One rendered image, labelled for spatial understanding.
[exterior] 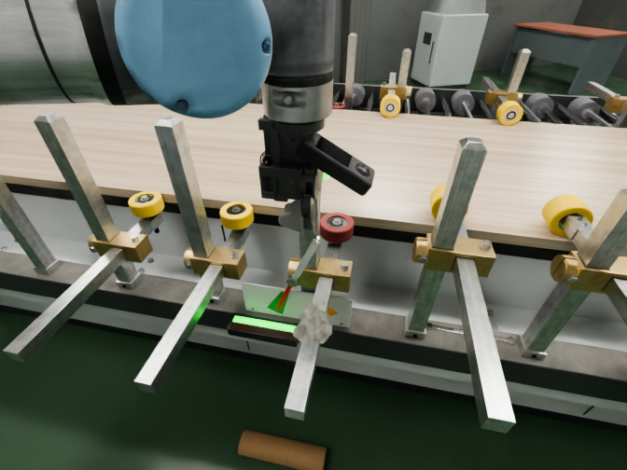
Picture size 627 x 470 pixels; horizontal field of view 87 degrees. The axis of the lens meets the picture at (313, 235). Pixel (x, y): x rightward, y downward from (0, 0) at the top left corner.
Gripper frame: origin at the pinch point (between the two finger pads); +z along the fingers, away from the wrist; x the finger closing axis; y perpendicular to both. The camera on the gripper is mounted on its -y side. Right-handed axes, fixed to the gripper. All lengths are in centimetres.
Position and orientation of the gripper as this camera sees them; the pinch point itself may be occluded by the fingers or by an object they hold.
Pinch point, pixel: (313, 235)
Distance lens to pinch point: 55.8
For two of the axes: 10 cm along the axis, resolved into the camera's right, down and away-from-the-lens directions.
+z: 0.0, 7.8, 6.2
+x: -2.0, 6.1, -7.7
